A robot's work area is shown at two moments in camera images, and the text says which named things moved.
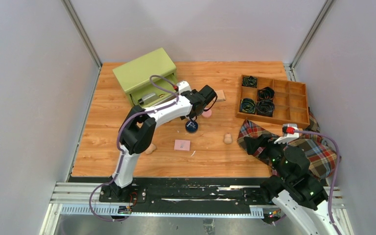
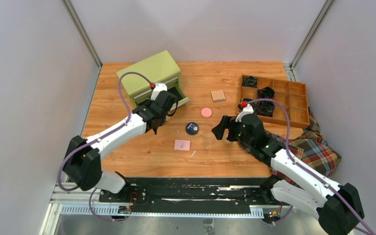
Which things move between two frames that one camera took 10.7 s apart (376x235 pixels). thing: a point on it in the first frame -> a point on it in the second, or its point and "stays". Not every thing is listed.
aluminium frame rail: (86, 200) stays
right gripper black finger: (253, 143) -> (229, 122)
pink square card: (182, 145) stays
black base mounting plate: (184, 191) stays
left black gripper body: (194, 92) -> (150, 102)
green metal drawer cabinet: (148, 79) stays
